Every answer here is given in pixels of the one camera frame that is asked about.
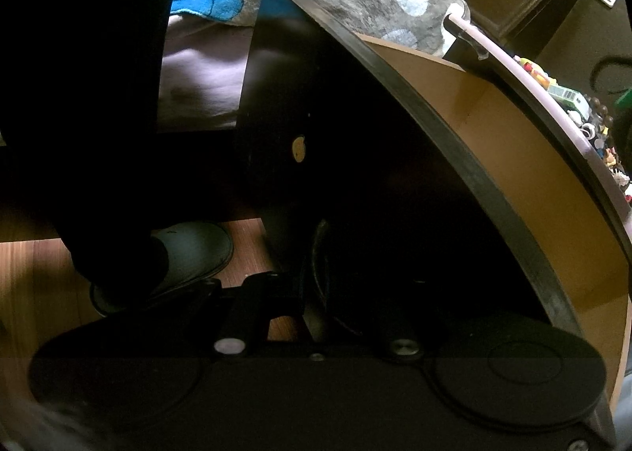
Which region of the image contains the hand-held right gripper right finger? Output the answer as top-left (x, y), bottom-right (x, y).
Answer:
top-left (366, 278), bottom-right (430, 364)

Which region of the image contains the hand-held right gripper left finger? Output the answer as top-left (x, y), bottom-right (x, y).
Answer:
top-left (212, 271), bottom-right (304, 358)

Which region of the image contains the dark wooden drawer with sticker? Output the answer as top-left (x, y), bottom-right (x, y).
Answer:
top-left (234, 0), bottom-right (632, 432)

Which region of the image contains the grey slipper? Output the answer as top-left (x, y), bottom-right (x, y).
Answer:
top-left (89, 221), bottom-right (234, 318)

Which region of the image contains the lilac bed sheet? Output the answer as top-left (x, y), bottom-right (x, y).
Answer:
top-left (157, 15), bottom-right (254, 132)

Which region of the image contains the person's black trouser leg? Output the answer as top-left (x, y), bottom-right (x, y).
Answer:
top-left (0, 0), bottom-right (192, 306)

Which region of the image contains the dark wooden nightstand pink top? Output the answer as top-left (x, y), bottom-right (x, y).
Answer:
top-left (443, 11), bottom-right (632, 247)

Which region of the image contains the green white small box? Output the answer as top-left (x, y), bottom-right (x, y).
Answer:
top-left (548, 86), bottom-right (586, 109)

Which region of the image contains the keychain bunch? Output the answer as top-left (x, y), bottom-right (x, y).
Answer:
top-left (579, 120), bottom-right (632, 206)

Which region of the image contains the brown bead bracelet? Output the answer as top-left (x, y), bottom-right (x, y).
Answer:
top-left (585, 96), bottom-right (613, 128)

